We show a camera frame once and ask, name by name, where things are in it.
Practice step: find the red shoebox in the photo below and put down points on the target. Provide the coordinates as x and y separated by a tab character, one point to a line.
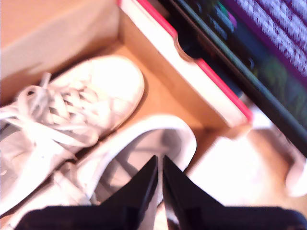
168	95

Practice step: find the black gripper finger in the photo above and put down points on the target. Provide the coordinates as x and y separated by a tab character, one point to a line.
182	194
141	191

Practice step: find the white leather sneaker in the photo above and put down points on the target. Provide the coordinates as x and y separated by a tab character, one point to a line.
168	127
108	83

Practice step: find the wide black computer monitor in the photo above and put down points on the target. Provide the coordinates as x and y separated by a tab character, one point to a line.
275	83

